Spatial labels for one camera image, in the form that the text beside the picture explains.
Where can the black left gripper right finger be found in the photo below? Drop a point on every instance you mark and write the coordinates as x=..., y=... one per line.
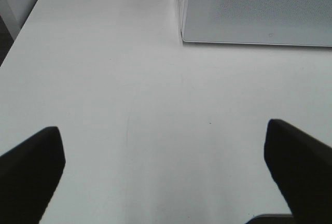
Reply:
x=300, y=165

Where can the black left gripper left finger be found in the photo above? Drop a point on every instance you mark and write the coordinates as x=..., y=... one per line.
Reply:
x=30, y=174

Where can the white microwave door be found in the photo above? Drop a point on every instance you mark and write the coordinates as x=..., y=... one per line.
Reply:
x=268, y=22

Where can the white microwave oven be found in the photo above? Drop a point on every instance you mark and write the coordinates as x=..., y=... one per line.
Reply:
x=182, y=3

